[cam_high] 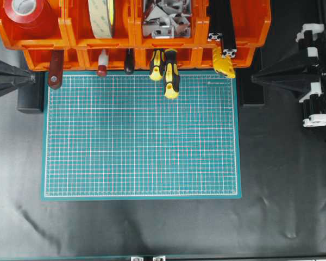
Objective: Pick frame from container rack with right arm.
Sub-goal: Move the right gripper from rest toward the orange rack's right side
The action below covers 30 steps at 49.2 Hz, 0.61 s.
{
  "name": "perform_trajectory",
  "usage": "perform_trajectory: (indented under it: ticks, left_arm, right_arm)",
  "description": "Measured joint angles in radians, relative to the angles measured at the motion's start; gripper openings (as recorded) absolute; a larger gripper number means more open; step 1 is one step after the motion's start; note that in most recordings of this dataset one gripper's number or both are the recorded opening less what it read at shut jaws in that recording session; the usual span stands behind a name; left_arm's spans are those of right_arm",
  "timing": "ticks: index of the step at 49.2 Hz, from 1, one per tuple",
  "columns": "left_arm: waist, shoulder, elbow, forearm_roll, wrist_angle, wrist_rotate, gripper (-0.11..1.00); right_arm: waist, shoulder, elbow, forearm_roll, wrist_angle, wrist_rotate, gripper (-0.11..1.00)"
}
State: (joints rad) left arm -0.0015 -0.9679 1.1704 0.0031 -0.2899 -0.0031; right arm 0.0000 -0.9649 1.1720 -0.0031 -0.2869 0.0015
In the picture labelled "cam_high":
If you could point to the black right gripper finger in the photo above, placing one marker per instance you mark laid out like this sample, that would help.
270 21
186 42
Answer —
305 64
302 89

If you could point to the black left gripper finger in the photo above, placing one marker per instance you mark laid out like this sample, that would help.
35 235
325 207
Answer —
9 84
7 70

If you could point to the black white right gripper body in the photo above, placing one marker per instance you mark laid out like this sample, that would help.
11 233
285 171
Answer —
311 41

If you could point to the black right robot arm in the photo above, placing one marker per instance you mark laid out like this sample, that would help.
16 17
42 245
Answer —
320 132

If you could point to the black rack support block left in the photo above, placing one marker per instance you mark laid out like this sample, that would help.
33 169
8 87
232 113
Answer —
31 97

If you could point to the black rack support block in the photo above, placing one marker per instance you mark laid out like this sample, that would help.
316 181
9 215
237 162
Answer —
251 94
31 97

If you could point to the black rack support block right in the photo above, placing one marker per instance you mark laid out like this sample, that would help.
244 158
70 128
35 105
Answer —
251 94

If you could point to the orange upper bin rack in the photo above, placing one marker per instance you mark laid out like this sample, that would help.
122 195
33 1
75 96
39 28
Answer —
251 20

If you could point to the orange bin rack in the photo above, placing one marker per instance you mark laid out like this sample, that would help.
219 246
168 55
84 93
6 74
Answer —
87 59
251 20

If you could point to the orange lower bin rack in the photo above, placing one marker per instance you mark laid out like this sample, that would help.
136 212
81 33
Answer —
87 59

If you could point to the red tape roll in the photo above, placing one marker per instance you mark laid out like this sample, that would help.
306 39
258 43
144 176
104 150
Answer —
36 18

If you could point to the yellow utility knife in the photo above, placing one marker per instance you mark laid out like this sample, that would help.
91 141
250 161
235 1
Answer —
222 64

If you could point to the black table cover sheet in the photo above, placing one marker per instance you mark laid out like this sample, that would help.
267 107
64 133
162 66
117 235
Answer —
282 211

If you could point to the beige double-sided tape roll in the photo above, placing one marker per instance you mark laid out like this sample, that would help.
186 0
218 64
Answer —
102 18

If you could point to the long yellow black screwdriver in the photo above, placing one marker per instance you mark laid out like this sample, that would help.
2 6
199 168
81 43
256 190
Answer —
171 76

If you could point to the green grid cutting mat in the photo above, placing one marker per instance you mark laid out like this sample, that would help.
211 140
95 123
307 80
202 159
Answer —
120 138

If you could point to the short yellow black screwdriver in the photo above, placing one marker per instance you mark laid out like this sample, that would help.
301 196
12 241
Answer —
157 65

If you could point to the metal corner brackets pile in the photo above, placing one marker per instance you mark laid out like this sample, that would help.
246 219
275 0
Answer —
167 19

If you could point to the brown wooden tool handle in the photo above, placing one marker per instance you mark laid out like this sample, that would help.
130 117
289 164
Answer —
56 69

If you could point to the black aluminium frame profile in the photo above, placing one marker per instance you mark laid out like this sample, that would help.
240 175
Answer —
226 28

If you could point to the dark handle tool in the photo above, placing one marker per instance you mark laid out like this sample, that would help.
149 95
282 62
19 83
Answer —
129 62

